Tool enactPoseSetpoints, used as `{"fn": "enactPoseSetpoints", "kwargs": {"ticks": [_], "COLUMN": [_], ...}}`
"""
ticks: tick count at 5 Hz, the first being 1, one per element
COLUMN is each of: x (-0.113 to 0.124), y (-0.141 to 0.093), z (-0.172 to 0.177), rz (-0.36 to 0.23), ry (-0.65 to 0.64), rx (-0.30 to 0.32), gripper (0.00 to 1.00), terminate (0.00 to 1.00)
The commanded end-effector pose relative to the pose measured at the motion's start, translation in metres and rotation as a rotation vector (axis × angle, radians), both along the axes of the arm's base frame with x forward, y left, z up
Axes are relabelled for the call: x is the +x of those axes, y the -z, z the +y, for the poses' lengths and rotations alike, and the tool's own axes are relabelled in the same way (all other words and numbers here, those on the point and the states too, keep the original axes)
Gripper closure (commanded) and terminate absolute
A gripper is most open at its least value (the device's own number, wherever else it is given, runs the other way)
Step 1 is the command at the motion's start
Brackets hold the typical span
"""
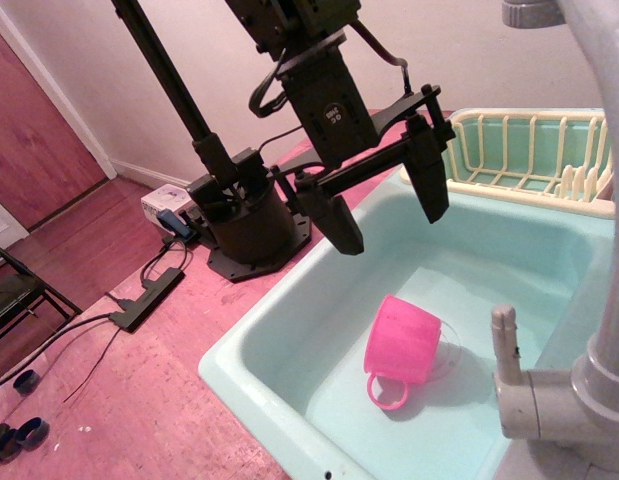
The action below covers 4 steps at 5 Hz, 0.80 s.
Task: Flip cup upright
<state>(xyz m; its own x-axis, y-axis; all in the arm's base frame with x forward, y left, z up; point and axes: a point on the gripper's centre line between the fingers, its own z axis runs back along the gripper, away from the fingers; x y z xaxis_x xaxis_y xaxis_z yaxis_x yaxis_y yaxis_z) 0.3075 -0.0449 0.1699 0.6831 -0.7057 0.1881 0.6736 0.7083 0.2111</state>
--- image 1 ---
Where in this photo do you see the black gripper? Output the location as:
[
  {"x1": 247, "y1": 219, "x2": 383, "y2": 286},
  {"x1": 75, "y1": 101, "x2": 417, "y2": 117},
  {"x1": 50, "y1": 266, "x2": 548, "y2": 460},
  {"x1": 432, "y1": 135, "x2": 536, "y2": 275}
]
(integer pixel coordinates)
[{"x1": 272, "y1": 34, "x2": 449, "y2": 255}]

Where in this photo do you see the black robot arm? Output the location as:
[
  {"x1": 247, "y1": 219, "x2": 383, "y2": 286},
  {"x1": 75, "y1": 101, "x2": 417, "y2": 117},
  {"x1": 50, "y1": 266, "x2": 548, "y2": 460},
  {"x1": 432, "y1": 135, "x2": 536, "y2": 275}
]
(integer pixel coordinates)
[{"x1": 114, "y1": 1, "x2": 454, "y2": 282}]

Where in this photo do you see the pink plastic cup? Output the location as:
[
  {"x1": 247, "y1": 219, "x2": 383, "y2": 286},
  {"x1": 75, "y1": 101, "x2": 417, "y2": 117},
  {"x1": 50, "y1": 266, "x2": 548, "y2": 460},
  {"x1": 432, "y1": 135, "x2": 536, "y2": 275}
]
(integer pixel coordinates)
[{"x1": 363, "y1": 295, "x2": 442, "y2": 411}]

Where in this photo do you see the yellow dish drying rack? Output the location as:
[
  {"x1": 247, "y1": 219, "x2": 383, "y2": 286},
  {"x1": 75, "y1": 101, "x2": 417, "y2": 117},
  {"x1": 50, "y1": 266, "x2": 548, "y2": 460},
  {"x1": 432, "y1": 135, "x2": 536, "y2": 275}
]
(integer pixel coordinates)
[{"x1": 443, "y1": 108, "x2": 615, "y2": 219}]

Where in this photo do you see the white power box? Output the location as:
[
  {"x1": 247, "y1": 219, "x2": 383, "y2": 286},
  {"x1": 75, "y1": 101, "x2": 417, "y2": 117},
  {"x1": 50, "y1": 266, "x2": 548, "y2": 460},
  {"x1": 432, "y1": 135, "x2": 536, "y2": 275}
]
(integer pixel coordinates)
[{"x1": 141, "y1": 184, "x2": 200, "y2": 242}]

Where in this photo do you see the light green toy sink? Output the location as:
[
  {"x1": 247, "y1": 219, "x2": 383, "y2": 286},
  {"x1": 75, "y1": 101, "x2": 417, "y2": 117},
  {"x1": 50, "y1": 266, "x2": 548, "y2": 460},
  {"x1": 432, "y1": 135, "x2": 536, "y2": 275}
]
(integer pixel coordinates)
[{"x1": 199, "y1": 175, "x2": 609, "y2": 479}]

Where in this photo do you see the blue plug adapter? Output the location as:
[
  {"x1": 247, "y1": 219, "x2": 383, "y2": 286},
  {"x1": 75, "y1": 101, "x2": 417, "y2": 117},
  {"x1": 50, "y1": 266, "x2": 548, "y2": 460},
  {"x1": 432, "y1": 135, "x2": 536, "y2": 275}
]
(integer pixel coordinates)
[{"x1": 156, "y1": 209, "x2": 194, "y2": 241}]

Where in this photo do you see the black usb hub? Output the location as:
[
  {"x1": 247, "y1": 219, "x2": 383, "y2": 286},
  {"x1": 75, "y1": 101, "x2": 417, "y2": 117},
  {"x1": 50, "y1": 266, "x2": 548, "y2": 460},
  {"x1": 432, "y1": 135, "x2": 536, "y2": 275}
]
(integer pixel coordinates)
[{"x1": 108, "y1": 267, "x2": 185, "y2": 333}]

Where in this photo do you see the grey toy faucet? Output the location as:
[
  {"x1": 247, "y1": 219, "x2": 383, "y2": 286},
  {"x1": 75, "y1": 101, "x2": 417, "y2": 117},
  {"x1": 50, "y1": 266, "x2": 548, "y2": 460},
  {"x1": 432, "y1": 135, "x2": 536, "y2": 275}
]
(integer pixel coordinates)
[{"x1": 491, "y1": 1, "x2": 619, "y2": 479}]

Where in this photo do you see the wooden door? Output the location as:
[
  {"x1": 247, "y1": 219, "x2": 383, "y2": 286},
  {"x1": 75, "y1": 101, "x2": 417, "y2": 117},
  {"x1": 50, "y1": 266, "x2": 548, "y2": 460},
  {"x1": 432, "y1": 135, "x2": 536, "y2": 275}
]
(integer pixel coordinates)
[{"x1": 0, "y1": 35, "x2": 107, "y2": 231}]

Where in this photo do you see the black metal chair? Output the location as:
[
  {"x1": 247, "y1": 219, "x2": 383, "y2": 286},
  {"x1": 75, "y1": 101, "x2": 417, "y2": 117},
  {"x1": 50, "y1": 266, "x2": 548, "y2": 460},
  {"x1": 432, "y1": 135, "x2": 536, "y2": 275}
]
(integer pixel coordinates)
[{"x1": 0, "y1": 247, "x2": 83, "y2": 341}]

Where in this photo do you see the thin black cable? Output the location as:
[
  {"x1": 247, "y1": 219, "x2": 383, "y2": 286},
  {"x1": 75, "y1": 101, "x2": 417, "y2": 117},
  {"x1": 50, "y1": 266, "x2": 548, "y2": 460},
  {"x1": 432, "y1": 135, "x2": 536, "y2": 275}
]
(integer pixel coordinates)
[{"x1": 62, "y1": 327, "x2": 124, "y2": 404}]

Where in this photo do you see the grey cable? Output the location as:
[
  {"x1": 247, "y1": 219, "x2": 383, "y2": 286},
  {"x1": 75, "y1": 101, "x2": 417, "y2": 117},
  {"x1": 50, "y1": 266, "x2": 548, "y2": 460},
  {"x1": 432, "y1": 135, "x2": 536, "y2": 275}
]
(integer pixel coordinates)
[{"x1": 0, "y1": 313, "x2": 113, "y2": 393}]

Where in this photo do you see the black tape ring pair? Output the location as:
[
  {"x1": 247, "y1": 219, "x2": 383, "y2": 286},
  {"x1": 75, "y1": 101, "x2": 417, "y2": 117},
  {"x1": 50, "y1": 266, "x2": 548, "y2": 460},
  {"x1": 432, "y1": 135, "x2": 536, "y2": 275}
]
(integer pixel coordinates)
[{"x1": 0, "y1": 417, "x2": 51, "y2": 464}]

